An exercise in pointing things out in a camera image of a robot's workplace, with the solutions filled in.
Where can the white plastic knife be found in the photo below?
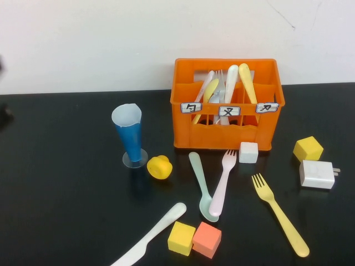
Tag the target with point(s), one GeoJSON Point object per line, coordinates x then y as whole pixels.
{"type": "Point", "coordinates": [155, 230]}

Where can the orange plastic cutlery crate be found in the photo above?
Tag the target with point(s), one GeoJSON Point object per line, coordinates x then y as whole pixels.
{"type": "Point", "coordinates": [222, 138]}

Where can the white label with spoon character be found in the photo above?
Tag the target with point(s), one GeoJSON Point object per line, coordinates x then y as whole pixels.
{"type": "Point", "coordinates": [191, 108]}

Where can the yellow toy wheel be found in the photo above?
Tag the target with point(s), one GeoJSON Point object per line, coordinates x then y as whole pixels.
{"type": "Point", "coordinates": [159, 167]}

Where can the mint green plastic spoon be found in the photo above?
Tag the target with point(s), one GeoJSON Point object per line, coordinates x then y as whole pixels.
{"type": "Point", "coordinates": [198, 171]}

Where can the blue cone cup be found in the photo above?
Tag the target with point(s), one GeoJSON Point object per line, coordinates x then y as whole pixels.
{"type": "Point", "coordinates": [130, 138]}

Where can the white label with fork character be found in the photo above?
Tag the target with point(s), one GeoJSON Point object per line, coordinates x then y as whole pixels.
{"type": "Point", "coordinates": [229, 111]}

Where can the yellow plastic spoon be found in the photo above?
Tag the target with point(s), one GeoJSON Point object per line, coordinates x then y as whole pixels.
{"type": "Point", "coordinates": [211, 87]}

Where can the pale pink plastic spoon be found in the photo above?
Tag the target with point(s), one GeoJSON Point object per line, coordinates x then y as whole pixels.
{"type": "Point", "coordinates": [206, 80]}

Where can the white plastic fork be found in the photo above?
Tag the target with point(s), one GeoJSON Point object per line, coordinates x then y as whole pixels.
{"type": "Point", "coordinates": [219, 76]}

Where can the pink plastic fork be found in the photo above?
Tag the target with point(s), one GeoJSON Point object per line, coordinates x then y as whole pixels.
{"type": "Point", "coordinates": [222, 188]}

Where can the white foam cube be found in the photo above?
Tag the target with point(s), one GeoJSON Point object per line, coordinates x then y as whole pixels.
{"type": "Point", "coordinates": [248, 152]}

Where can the cream plastic knife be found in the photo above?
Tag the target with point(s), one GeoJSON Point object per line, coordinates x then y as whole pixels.
{"type": "Point", "coordinates": [231, 80]}

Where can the yellow plastic knife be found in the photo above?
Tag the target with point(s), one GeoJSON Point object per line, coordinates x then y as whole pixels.
{"type": "Point", "coordinates": [247, 77]}

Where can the white label with knife character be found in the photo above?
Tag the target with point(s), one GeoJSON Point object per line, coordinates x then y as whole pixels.
{"type": "Point", "coordinates": [266, 107]}

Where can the yellow foam cube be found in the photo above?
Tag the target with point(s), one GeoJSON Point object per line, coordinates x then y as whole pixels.
{"type": "Point", "coordinates": [308, 148]}
{"type": "Point", "coordinates": [180, 238]}

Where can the orange foam cube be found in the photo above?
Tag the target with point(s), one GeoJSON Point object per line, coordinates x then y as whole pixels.
{"type": "Point", "coordinates": [206, 239]}

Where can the yellow plastic fork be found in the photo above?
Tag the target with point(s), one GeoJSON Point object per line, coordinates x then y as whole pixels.
{"type": "Point", "coordinates": [277, 210]}

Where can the white power adapter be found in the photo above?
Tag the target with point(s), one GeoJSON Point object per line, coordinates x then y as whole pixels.
{"type": "Point", "coordinates": [316, 174]}

